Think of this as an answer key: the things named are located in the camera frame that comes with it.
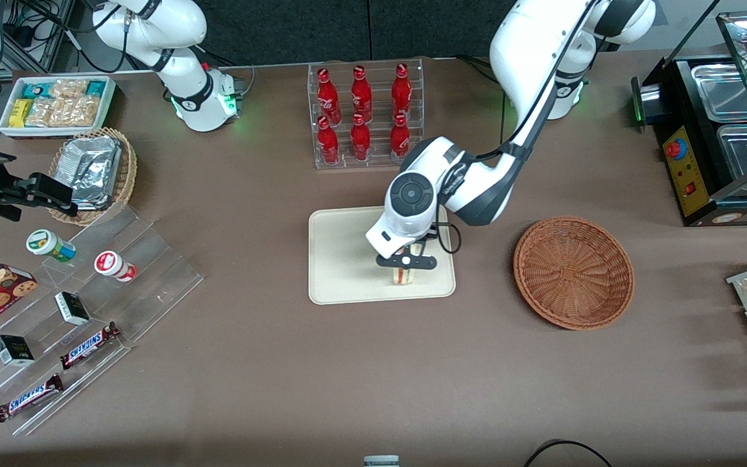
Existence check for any round brown wicker basket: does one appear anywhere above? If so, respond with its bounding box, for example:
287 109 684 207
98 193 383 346
513 216 635 331

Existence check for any cream plastic serving tray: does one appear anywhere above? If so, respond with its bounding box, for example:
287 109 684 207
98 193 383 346
308 206 457 305

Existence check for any red lid yogurt cup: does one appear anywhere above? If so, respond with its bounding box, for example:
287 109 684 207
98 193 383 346
93 250 137 283

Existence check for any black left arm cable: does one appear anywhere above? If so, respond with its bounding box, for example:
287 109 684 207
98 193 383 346
429 0 598 255

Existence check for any snickers chocolate bar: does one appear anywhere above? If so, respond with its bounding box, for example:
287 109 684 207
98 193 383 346
59 322 121 370
0 374 64 424

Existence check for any clear bag of crackers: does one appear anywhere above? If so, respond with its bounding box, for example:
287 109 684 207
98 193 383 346
49 78 89 102
25 97 67 128
62 96 101 128

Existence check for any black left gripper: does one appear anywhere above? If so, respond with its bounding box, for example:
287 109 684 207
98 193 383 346
375 254 438 284

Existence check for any oval light wicker basket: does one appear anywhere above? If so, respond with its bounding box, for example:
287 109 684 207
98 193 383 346
48 127 139 226

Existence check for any green lid yogurt cup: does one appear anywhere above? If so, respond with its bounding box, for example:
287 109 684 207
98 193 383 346
26 229 77 263

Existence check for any black floor cable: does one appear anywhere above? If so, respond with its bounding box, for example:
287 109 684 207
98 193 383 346
523 439 615 467

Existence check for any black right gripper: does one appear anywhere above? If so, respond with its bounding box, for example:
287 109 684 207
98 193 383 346
0 172 80 221

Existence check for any red cola bottle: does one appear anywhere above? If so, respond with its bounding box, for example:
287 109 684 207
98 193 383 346
350 66 374 123
350 114 372 162
316 115 341 166
316 67 342 125
391 63 412 121
389 113 412 163

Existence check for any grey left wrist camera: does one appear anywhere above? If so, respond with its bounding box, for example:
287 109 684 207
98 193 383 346
365 222 416 261

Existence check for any black food warmer cabinet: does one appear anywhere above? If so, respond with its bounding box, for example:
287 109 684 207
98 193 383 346
631 12 747 228

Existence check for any white rectangular snack bin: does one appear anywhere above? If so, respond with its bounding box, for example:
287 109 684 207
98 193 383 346
0 76 117 139

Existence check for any black background cable bundle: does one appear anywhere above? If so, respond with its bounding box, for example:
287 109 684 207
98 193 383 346
0 0 129 74

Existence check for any small black box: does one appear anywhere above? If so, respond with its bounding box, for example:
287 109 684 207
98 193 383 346
54 291 91 326
0 335 36 367

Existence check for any clear acrylic bottle rack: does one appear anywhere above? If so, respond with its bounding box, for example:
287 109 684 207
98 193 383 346
307 58 426 171

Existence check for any silver foil packet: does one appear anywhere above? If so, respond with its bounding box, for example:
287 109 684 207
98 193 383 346
70 188 116 211
56 135 123 197

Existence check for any clear acrylic stepped stand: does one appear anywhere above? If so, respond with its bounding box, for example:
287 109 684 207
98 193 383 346
0 204 206 437

